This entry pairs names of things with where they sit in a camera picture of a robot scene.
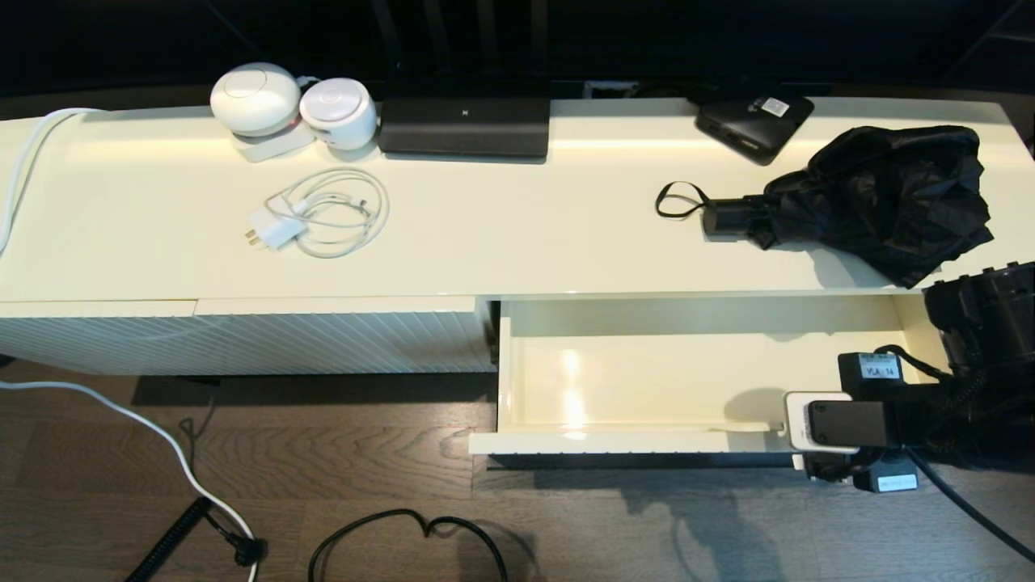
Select black umbrella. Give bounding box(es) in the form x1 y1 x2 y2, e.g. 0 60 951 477
656 125 995 289

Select white fluted front drawer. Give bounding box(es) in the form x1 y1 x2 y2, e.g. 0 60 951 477
469 296 947 471

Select white long cabinet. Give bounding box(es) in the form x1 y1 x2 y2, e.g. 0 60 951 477
0 95 1035 377

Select black set-top box with sticker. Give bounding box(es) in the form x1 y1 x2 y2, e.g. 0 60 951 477
695 95 815 167

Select black router antenna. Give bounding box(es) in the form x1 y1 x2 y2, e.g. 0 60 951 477
528 0 551 80
420 0 447 80
475 0 498 80
372 0 405 80

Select black router box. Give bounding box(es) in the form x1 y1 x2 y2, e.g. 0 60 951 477
378 77 552 158

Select white fluted cabinet front panel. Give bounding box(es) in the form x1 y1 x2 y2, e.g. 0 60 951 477
196 296 496 375
0 301 199 377

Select small white round device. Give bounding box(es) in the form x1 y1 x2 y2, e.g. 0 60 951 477
299 78 378 151

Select white charger plug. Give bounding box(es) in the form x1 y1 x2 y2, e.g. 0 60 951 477
245 206 309 251

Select white flat device base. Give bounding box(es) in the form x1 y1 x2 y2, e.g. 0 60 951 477
231 121 316 163

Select large white round device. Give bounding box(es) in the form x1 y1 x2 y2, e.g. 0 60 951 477
210 62 302 137

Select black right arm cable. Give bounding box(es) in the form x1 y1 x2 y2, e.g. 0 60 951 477
877 344 1035 563

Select black looped floor cable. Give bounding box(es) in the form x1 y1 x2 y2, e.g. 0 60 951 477
307 508 510 582

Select white coiled charging cable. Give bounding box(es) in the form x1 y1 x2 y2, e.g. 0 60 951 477
266 167 390 259

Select black plug with cord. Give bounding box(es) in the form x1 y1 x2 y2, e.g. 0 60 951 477
202 509 269 568

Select white floor cable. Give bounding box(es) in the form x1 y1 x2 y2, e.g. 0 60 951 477
0 378 261 582

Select black spiral cable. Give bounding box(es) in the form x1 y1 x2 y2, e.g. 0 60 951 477
125 497 213 582

